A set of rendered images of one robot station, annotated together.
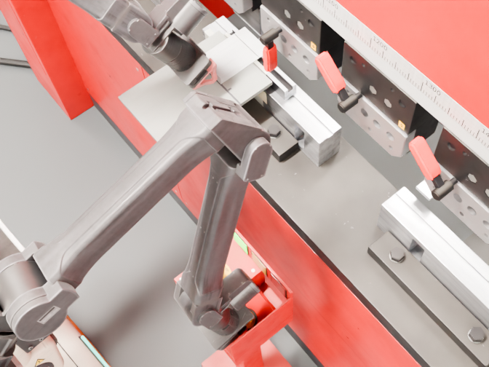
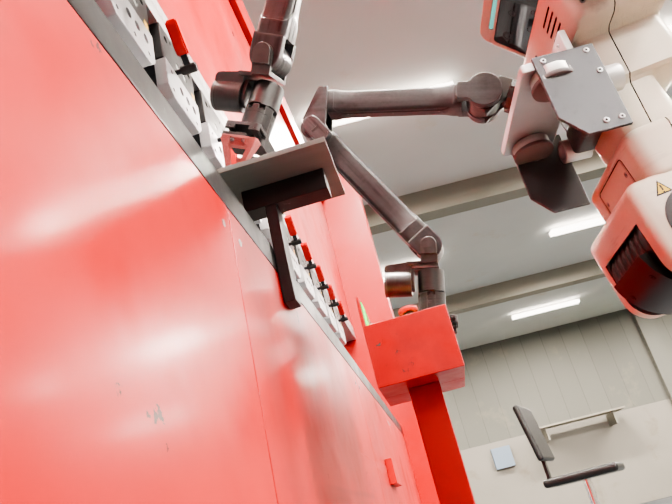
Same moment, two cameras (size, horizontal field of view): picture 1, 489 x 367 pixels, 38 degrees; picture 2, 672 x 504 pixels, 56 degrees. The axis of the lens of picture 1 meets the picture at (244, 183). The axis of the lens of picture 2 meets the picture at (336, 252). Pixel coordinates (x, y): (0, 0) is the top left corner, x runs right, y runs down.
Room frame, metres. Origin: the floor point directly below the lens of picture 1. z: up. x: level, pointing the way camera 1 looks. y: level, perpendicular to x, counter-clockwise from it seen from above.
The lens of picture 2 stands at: (1.55, 0.72, 0.42)
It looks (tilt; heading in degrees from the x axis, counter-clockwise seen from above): 25 degrees up; 217
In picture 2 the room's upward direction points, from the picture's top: 14 degrees counter-clockwise
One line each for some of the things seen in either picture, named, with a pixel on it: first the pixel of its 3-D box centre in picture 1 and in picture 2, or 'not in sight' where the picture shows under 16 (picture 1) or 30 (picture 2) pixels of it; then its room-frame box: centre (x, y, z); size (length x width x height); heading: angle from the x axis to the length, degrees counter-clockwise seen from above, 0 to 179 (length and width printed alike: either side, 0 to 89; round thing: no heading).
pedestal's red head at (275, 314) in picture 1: (233, 295); (412, 343); (0.51, 0.05, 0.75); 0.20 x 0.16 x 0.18; 32
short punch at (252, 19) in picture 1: (247, 9); not in sight; (0.94, -0.05, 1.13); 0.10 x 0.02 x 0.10; 32
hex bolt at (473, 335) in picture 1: (476, 334); not in sight; (0.32, -0.38, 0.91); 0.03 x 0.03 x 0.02
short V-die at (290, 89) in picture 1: (259, 62); not in sight; (0.92, -0.06, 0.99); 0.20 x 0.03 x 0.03; 32
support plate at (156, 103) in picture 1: (195, 90); (262, 189); (0.87, 0.08, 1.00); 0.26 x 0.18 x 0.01; 122
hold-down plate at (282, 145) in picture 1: (244, 108); not in sight; (0.88, -0.02, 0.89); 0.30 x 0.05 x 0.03; 32
